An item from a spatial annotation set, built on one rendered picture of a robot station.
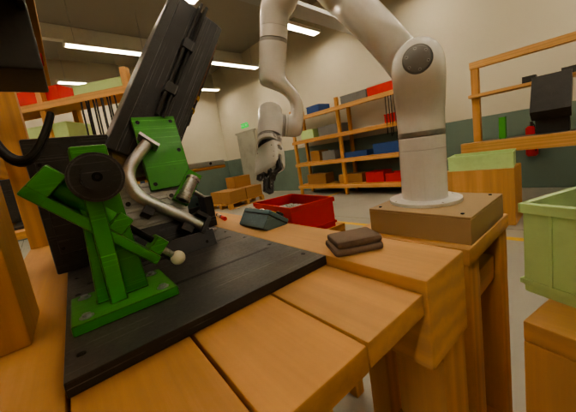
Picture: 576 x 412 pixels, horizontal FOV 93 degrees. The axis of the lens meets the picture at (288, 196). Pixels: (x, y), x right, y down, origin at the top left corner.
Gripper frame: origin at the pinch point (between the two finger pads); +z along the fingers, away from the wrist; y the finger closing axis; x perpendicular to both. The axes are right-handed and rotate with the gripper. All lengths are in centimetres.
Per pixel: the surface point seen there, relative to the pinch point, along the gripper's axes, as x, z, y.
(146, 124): 34.1, -11.5, 13.3
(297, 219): -20.8, 3.5, 6.5
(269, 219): -0.9, 10.6, 0.2
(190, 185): 20.6, 4.1, 9.0
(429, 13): -347, -472, -36
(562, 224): -11, 25, -59
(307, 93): -382, -529, 277
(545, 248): -14, 28, -56
